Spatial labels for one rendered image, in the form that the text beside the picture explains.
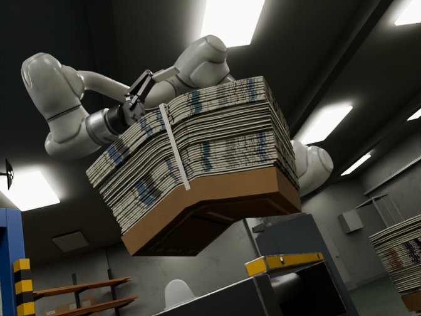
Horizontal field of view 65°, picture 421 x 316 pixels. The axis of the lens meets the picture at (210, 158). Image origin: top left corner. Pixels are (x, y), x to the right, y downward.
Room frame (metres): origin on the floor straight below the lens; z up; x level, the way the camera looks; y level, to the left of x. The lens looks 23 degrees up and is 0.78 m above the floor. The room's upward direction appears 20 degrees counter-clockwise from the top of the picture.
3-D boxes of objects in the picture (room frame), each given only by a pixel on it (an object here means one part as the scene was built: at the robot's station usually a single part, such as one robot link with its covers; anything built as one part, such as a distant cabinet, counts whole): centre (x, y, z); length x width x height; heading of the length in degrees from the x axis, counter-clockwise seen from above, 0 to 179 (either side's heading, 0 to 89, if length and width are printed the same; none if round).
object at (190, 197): (0.71, 0.02, 0.98); 0.28 x 0.06 x 0.04; 165
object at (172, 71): (0.71, 0.03, 1.36); 0.07 x 0.03 x 0.01; 76
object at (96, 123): (0.77, 0.24, 1.31); 0.09 x 0.06 x 0.09; 166
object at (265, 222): (1.46, -0.17, 1.03); 0.22 x 0.18 x 0.06; 108
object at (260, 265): (0.64, -0.08, 0.81); 0.43 x 0.03 x 0.02; 160
